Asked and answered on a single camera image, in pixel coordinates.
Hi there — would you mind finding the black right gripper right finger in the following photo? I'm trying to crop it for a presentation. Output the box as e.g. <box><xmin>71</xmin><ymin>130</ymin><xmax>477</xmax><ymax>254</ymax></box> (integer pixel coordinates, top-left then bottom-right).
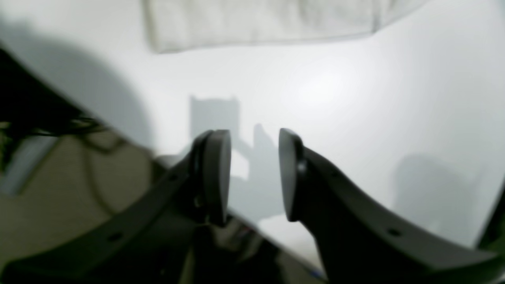
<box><xmin>278</xmin><ymin>128</ymin><xmax>504</xmax><ymax>284</ymax></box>

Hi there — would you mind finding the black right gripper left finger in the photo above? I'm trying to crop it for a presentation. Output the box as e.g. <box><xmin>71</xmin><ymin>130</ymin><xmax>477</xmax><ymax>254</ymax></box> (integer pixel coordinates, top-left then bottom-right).
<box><xmin>1</xmin><ymin>130</ymin><xmax>232</xmax><ymax>284</ymax></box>

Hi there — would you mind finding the light grey T-shirt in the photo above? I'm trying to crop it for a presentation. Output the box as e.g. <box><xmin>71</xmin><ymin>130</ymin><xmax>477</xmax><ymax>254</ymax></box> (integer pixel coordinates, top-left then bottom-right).
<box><xmin>142</xmin><ymin>0</ymin><xmax>427</xmax><ymax>53</ymax></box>

